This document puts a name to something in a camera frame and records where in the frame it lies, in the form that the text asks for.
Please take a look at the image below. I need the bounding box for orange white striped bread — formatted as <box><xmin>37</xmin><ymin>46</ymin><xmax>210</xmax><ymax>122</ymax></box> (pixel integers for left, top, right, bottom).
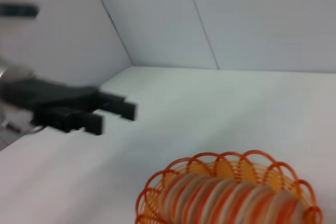
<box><xmin>159</xmin><ymin>172</ymin><xmax>311</xmax><ymax>224</ymax></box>

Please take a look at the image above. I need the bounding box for dark green wall bar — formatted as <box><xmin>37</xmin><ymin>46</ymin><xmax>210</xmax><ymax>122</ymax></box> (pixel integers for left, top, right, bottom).
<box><xmin>0</xmin><ymin>3</ymin><xmax>40</xmax><ymax>19</ymax></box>

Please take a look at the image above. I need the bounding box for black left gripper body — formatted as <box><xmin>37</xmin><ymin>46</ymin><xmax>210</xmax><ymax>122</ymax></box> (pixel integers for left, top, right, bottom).
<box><xmin>0</xmin><ymin>78</ymin><xmax>102</xmax><ymax>133</ymax></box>

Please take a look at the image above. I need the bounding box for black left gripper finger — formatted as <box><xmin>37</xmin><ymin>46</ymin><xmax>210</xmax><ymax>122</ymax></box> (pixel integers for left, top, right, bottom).
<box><xmin>99</xmin><ymin>91</ymin><xmax>139</xmax><ymax>122</ymax></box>
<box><xmin>67</xmin><ymin>111</ymin><xmax>106</xmax><ymax>136</ymax></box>

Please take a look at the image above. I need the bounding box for grey cable with connector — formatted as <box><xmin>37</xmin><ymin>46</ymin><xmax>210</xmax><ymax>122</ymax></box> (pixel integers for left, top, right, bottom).
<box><xmin>2</xmin><ymin>120</ymin><xmax>46</xmax><ymax>134</ymax></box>

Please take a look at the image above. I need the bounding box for orange woven plastic basket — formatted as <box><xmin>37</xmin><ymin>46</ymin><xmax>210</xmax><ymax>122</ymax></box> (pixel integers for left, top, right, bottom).
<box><xmin>134</xmin><ymin>150</ymin><xmax>323</xmax><ymax>224</ymax></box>

